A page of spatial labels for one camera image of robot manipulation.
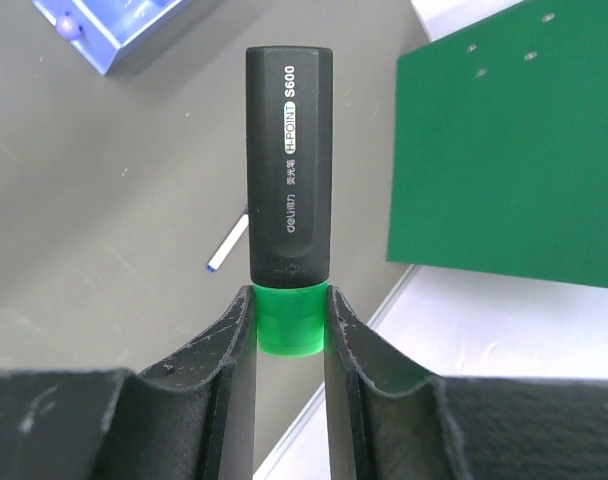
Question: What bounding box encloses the blue white marker pen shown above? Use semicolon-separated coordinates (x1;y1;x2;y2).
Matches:
206;208;249;272

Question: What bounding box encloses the green ring binder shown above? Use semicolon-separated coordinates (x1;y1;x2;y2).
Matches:
387;1;608;288

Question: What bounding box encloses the green black highlighter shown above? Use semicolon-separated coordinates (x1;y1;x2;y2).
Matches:
245;46;333;357

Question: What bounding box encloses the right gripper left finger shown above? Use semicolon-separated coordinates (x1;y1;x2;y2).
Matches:
0;286;257;479

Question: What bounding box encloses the purple drawer bin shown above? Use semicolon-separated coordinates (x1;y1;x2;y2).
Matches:
32;0;193;75

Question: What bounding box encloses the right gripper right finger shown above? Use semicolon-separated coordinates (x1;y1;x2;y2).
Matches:
324;287;608;479

